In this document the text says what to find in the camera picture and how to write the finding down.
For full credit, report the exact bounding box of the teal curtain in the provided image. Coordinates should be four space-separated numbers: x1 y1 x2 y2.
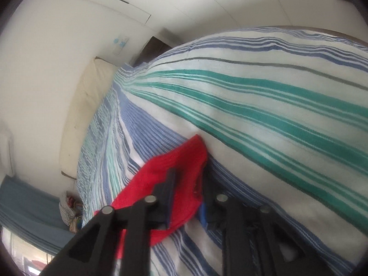
1 176 74 256

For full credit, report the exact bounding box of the pile of clothes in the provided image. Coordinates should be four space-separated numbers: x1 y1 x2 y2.
59 191 83 233

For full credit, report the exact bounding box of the red knit sweater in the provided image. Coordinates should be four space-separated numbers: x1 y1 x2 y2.
111 135 208 246

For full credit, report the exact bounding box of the dark wooden nightstand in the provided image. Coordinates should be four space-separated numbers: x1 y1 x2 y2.
132 37 172 67

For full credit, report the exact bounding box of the cream padded headboard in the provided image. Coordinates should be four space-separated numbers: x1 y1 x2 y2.
59 57 118 179

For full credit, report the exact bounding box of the white wardrobe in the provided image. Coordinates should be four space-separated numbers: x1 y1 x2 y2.
45 0 350 39

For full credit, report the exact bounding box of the striped blue green bedspread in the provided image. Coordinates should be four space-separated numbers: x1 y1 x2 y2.
77 27 367 275

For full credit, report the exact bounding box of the white air conditioner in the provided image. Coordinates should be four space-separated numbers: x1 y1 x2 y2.
0 129 15 176

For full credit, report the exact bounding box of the wall power outlet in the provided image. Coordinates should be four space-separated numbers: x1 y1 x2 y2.
112 36 129 55

